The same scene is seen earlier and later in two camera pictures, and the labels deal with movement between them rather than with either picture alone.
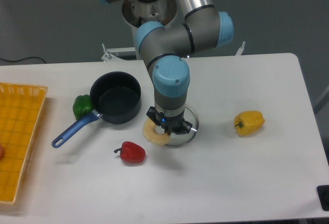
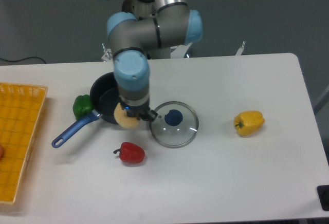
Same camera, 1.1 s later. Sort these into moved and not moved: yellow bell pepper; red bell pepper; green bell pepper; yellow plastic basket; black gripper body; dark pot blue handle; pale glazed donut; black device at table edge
Moved: black gripper body; pale glazed donut
Not moved: dark pot blue handle; green bell pepper; red bell pepper; yellow plastic basket; yellow bell pepper; black device at table edge
